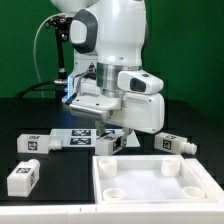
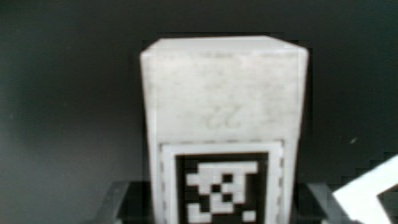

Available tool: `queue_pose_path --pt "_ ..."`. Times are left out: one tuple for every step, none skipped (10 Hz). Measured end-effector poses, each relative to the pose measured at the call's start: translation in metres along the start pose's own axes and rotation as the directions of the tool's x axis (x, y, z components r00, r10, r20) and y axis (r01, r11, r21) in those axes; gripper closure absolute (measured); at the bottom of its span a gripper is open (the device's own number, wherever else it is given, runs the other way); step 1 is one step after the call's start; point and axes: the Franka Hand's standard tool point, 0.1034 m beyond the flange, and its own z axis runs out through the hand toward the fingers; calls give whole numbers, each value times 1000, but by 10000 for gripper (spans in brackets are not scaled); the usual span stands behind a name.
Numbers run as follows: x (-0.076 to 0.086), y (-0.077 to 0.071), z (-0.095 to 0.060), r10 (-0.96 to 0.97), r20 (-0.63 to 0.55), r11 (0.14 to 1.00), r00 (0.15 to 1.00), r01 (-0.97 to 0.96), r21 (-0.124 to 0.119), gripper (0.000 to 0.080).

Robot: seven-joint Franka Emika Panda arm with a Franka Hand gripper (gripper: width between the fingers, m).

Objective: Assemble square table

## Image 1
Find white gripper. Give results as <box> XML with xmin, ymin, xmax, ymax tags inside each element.
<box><xmin>69</xmin><ymin>83</ymin><xmax>165</xmax><ymax>148</ymax></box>

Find white square tabletop tray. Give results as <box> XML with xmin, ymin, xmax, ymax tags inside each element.
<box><xmin>92</xmin><ymin>155</ymin><xmax>216</xmax><ymax>204</ymax></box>

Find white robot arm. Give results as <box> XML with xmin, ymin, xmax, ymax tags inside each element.
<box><xmin>50</xmin><ymin>0</ymin><xmax>164</xmax><ymax>149</ymax></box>

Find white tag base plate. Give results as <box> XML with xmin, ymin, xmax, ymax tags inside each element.
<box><xmin>50</xmin><ymin>129</ymin><xmax>140</xmax><ymax>147</ymax></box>

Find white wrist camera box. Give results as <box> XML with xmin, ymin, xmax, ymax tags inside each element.
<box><xmin>117</xmin><ymin>70</ymin><xmax>164</xmax><ymax>95</ymax></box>

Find black camera stand pole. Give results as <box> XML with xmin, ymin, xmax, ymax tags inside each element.
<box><xmin>55</xmin><ymin>27</ymin><xmax>68</xmax><ymax>100</ymax></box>

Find black base cables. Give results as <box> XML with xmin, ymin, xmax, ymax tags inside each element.
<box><xmin>14</xmin><ymin>79</ymin><xmax>69</xmax><ymax>100</ymax></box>

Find grey camera cable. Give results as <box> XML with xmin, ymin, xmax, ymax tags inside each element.
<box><xmin>32</xmin><ymin>13</ymin><xmax>64</xmax><ymax>99</ymax></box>

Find black camera on stand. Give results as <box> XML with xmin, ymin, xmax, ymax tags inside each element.
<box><xmin>45</xmin><ymin>13</ymin><xmax>71</xmax><ymax>28</ymax></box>

